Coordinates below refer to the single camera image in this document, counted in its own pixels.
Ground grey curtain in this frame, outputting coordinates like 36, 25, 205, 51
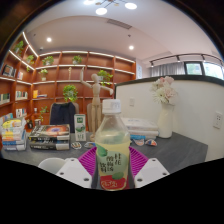
149, 62, 186, 78

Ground stack of dark books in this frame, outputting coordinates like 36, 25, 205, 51
28, 124, 72, 151

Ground branched ceiling lamp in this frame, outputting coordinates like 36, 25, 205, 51
83, 0, 138, 16

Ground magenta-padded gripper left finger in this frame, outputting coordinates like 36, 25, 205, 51
54, 146, 99, 189

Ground wooden shelf unit with books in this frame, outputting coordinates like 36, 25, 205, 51
0, 31, 138, 134

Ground ceiling air vent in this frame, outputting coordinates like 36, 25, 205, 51
106, 18, 133, 30

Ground clear bottle of yellow drink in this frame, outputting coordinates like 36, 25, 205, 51
94, 98, 132, 192

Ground window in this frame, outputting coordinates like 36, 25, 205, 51
184, 60, 224, 81

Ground chair with dark jacket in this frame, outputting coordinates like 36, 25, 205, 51
49, 101, 77, 134

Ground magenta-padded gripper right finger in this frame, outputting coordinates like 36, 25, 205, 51
128, 146, 170, 189

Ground green and white drink carton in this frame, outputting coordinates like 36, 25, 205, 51
73, 113, 87, 142

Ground white vase with flowers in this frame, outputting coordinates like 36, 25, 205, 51
149, 75, 178, 139

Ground small painted stone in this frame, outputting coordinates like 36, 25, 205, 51
144, 138, 158, 148
70, 141, 83, 150
83, 141, 96, 149
133, 138, 145, 147

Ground stack of white tissue packs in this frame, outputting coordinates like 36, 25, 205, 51
120, 116, 160, 140

